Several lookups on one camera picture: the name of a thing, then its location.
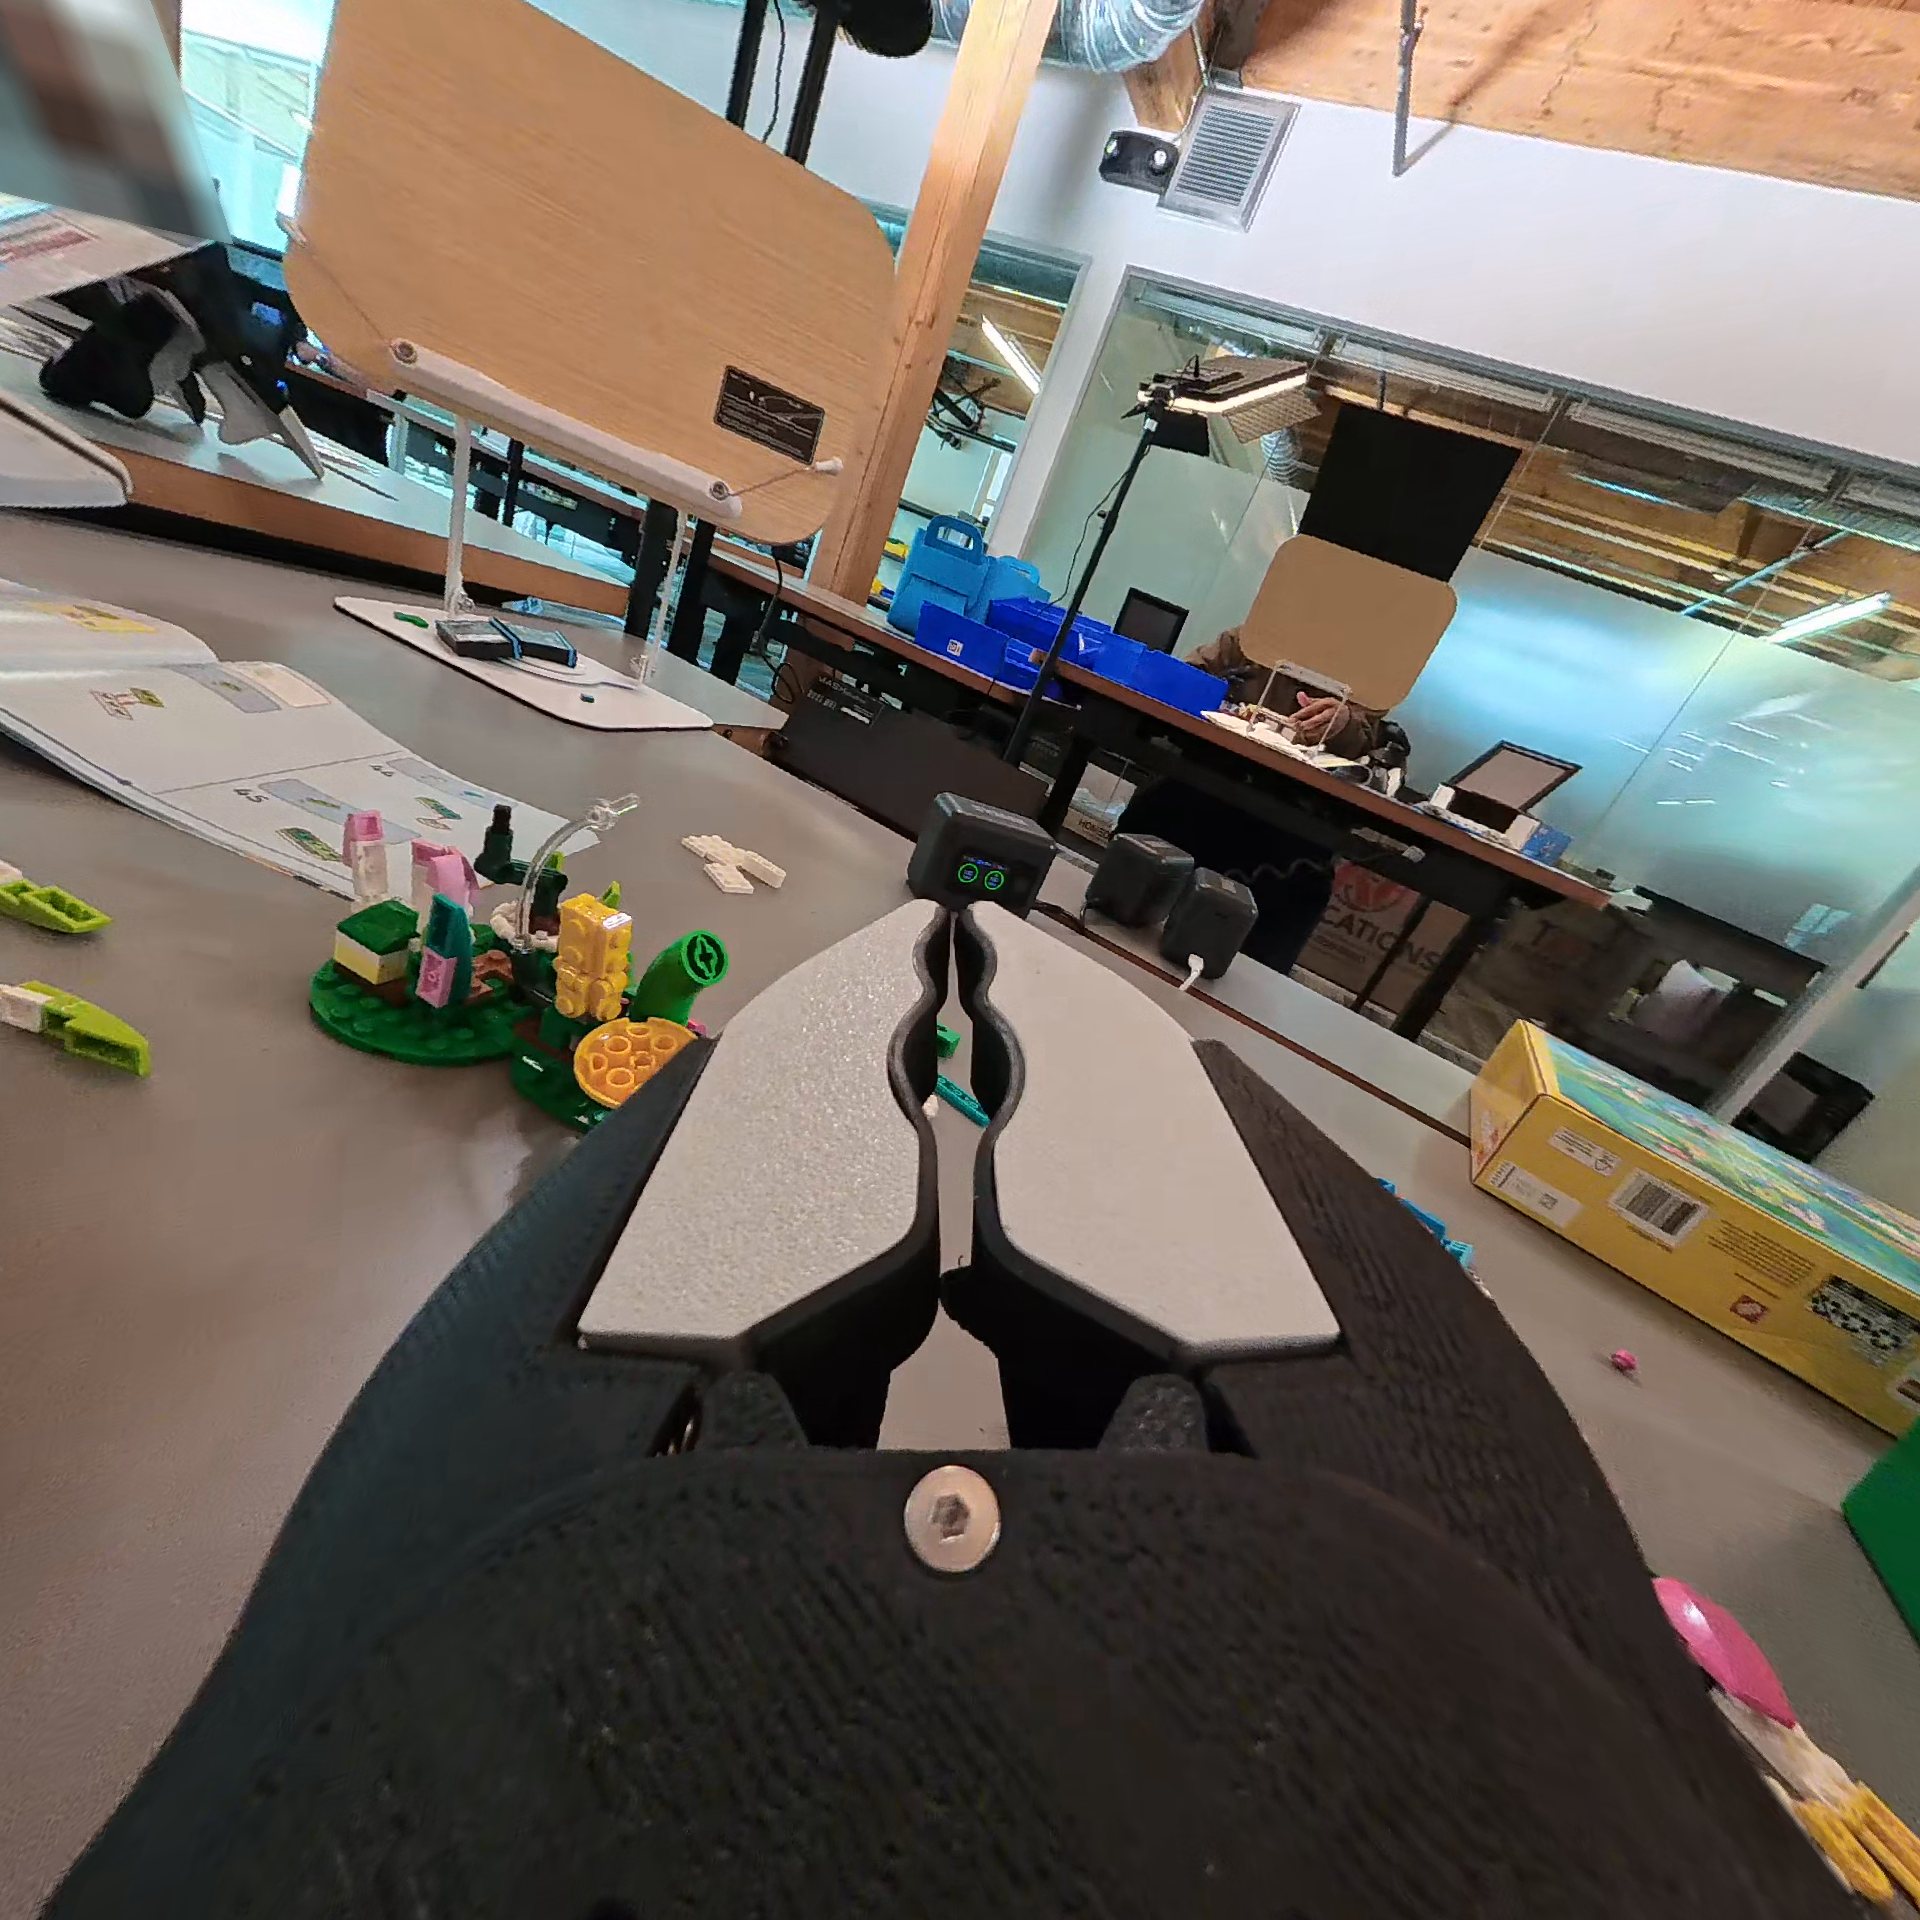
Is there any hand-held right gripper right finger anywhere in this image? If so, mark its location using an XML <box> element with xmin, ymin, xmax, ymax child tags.
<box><xmin>942</xmin><ymin>907</ymin><xmax>1344</xmax><ymax>1451</ymax></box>

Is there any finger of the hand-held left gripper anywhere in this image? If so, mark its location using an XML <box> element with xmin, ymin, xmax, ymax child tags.
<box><xmin>216</xmin><ymin>360</ymin><xmax>326</xmax><ymax>483</ymax></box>
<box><xmin>146</xmin><ymin>318</ymin><xmax>213</xmax><ymax>431</ymax></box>

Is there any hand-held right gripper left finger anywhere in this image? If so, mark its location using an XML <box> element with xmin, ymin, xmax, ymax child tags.
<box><xmin>576</xmin><ymin>897</ymin><xmax>952</xmax><ymax>1450</ymax></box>

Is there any lego instruction booklet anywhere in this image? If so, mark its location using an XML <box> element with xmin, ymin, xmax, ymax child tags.
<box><xmin>0</xmin><ymin>577</ymin><xmax>602</xmax><ymax>904</ymax></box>

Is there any green lego flower model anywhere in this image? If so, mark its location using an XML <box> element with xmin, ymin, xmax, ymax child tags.
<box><xmin>310</xmin><ymin>800</ymin><xmax>732</xmax><ymax>1135</ymax></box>

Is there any yellow lego set box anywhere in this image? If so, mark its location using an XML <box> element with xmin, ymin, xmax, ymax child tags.
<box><xmin>1467</xmin><ymin>1020</ymin><xmax>1920</xmax><ymax>1438</ymax></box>

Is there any lime and white lego wedge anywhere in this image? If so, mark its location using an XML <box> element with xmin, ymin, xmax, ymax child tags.
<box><xmin>0</xmin><ymin>982</ymin><xmax>152</xmax><ymax>1082</ymax></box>

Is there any pile of loose lego bricks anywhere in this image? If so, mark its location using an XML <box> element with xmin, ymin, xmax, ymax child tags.
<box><xmin>1650</xmin><ymin>1576</ymin><xmax>1920</xmax><ymax>1920</ymax></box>

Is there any white stand base board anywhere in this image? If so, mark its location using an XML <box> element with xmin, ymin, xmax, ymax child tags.
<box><xmin>0</xmin><ymin>403</ymin><xmax>136</xmax><ymax>512</ymax></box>

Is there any black cube device with screen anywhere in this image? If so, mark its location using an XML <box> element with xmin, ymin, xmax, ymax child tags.
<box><xmin>906</xmin><ymin>791</ymin><xmax>1061</xmax><ymax>922</ymax></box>

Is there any long wooden desk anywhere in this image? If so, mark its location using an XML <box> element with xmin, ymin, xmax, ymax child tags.
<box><xmin>701</xmin><ymin>539</ymin><xmax>1618</xmax><ymax>1040</ymax></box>

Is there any blue storage bin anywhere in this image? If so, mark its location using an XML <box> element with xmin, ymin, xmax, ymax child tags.
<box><xmin>914</xmin><ymin>596</ymin><xmax>1119</xmax><ymax>698</ymax></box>
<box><xmin>1099</xmin><ymin>631</ymin><xmax>1235</xmax><ymax>719</ymax></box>

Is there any black framed tablet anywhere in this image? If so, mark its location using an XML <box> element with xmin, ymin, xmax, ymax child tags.
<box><xmin>1442</xmin><ymin>744</ymin><xmax>1586</xmax><ymax>830</ymax></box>

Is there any small wooden panel desk stand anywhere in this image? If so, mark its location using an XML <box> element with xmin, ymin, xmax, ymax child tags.
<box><xmin>1242</xmin><ymin>535</ymin><xmax>1461</xmax><ymax>724</ymax></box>

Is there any blue carry case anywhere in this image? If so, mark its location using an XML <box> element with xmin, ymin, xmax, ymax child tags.
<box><xmin>886</xmin><ymin>514</ymin><xmax>1052</xmax><ymax>636</ymax></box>

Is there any black tripod with overhead light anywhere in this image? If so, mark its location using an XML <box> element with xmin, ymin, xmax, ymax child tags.
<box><xmin>1000</xmin><ymin>358</ymin><xmax>1325</xmax><ymax>768</ymax></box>

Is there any black waste bin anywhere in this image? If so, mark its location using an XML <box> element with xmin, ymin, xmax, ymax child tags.
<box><xmin>1736</xmin><ymin>1049</ymin><xmax>1876</xmax><ymax>1167</ymax></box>

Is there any black square board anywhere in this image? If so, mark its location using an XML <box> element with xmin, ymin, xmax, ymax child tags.
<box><xmin>1295</xmin><ymin>403</ymin><xmax>1526</xmax><ymax>588</ymax></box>

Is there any green plastic container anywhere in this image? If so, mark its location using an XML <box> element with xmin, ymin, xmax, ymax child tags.
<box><xmin>1842</xmin><ymin>1422</ymin><xmax>1920</xmax><ymax>1652</ymax></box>

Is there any ceiling strip light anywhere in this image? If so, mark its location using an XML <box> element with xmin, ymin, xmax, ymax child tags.
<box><xmin>1766</xmin><ymin>592</ymin><xmax>1896</xmax><ymax>649</ymax></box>

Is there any white air vent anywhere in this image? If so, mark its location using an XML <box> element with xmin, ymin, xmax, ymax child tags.
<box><xmin>1159</xmin><ymin>82</ymin><xmax>1303</xmax><ymax>232</ymax></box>

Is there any wooden support post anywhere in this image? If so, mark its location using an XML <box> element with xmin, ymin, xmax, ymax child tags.
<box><xmin>806</xmin><ymin>0</ymin><xmax>1062</xmax><ymax>607</ymax></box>

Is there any silver air duct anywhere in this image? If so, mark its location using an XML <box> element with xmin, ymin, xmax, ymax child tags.
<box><xmin>931</xmin><ymin>0</ymin><xmax>1207</xmax><ymax>71</ymax></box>

